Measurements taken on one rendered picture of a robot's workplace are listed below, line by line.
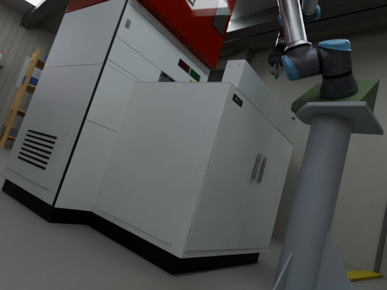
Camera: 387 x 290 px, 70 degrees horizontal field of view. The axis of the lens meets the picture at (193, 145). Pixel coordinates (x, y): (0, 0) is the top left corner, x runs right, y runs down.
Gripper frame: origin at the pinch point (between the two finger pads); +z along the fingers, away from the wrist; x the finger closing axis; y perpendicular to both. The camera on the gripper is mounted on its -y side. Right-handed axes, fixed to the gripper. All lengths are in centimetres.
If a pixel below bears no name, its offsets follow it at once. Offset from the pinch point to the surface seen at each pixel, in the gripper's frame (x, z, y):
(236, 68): 45.0, 19.2, -0.6
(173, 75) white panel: 24, 11, 59
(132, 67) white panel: 55, 23, 59
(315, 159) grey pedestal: 26, 51, -37
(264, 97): 17.8, 20.9, -4.0
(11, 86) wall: -90, -26, 694
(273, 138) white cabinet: -7.2, 35.5, -4.0
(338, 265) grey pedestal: 22, 88, -52
